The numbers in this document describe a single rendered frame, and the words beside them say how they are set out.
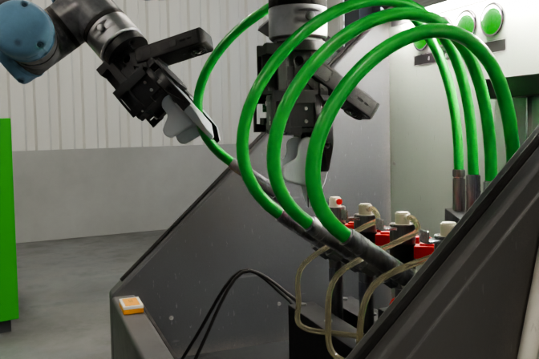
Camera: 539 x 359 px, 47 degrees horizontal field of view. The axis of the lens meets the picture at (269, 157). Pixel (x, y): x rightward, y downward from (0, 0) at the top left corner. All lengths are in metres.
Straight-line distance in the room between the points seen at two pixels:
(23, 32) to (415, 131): 0.68
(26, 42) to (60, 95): 6.39
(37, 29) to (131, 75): 0.15
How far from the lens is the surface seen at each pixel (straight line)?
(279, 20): 0.78
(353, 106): 0.82
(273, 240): 1.14
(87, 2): 1.00
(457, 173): 0.92
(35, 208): 7.24
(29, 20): 0.86
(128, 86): 0.92
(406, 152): 1.18
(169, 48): 0.93
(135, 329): 0.91
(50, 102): 7.26
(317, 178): 0.54
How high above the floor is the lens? 1.23
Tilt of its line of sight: 3 degrees down
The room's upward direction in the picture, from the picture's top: 1 degrees counter-clockwise
